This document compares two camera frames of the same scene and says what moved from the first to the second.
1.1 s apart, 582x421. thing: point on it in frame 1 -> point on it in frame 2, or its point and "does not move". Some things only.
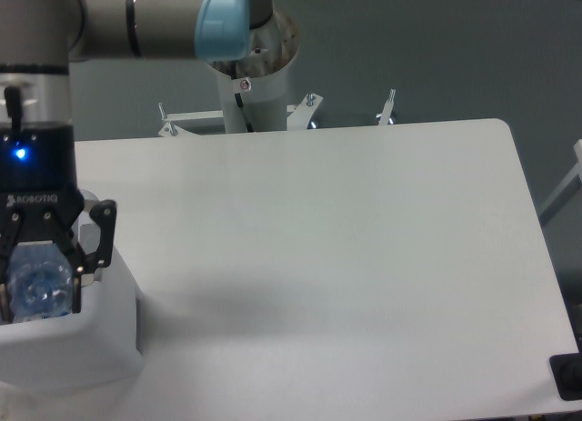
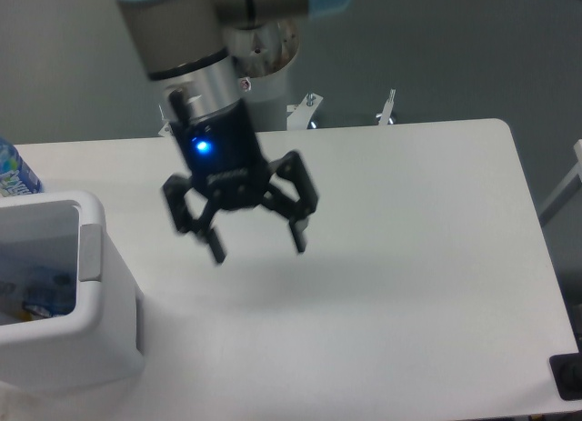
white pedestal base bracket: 296,121 does not move
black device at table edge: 566,369 does not move
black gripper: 40,200 -> 221,154
